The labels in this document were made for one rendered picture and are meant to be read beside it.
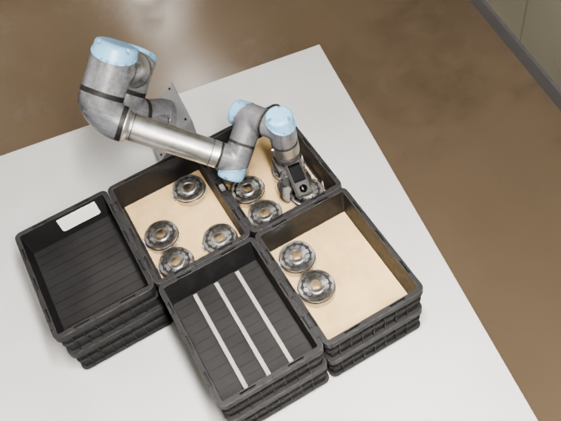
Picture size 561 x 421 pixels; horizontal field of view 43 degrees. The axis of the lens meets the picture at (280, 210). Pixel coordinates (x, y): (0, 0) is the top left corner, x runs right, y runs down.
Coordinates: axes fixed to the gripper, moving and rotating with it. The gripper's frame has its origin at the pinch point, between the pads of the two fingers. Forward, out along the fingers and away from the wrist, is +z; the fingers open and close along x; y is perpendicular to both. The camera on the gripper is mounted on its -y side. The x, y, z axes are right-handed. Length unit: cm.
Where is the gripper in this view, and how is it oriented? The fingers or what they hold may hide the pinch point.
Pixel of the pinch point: (297, 198)
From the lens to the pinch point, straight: 213.8
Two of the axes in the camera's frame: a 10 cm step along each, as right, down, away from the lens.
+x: -9.2, 3.8, -1.1
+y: -3.8, -7.3, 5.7
